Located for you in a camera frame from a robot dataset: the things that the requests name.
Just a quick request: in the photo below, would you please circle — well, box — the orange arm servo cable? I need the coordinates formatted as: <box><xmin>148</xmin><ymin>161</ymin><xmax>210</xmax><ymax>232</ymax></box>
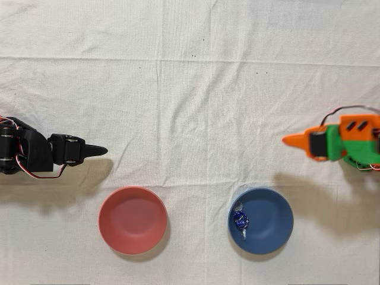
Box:
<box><xmin>320</xmin><ymin>103</ymin><xmax>380</xmax><ymax>128</ymax></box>

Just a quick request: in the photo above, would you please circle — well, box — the white tablecloth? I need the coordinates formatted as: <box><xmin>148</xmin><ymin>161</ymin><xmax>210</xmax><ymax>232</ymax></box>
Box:
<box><xmin>0</xmin><ymin>0</ymin><xmax>380</xmax><ymax>285</ymax></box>

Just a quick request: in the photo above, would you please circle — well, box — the blue candy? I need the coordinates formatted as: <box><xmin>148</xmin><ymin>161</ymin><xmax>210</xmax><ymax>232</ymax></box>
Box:
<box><xmin>233</xmin><ymin>202</ymin><xmax>251</xmax><ymax>240</ymax></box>

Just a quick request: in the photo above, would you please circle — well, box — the pink bowl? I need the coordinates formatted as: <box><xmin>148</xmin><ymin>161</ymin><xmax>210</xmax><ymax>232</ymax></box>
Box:
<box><xmin>98</xmin><ymin>186</ymin><xmax>169</xmax><ymax>255</ymax></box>

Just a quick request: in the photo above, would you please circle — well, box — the black arm servo cable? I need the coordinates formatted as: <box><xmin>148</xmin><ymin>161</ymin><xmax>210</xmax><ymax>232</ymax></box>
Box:
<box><xmin>16</xmin><ymin>153</ymin><xmax>68</xmax><ymax>179</ymax></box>
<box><xmin>0</xmin><ymin>115</ymin><xmax>23</xmax><ymax>130</ymax></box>

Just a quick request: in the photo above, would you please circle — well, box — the blue bowl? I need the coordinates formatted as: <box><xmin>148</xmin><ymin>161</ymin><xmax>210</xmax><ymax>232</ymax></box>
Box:
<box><xmin>227</xmin><ymin>187</ymin><xmax>295</xmax><ymax>255</ymax></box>

